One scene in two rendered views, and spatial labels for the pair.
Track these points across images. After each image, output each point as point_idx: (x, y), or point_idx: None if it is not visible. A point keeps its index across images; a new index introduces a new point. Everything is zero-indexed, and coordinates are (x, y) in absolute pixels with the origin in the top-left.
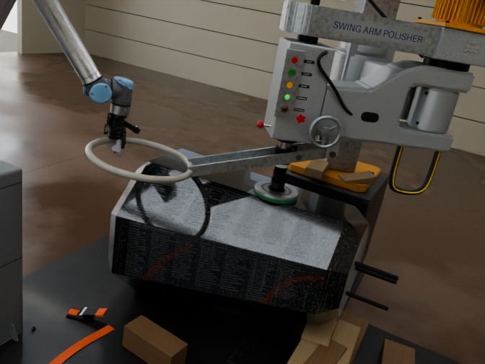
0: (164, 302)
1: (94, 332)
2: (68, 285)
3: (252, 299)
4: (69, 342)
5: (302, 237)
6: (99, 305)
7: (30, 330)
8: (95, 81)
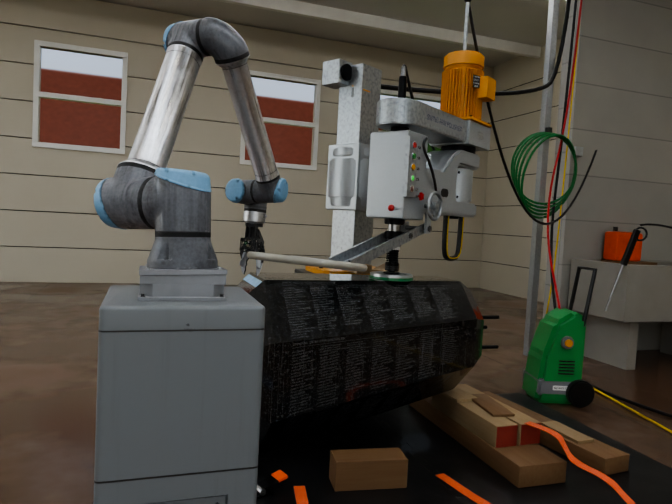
0: (298, 449)
1: (294, 497)
2: None
3: (424, 377)
4: None
5: (443, 301)
6: None
7: None
8: (278, 176)
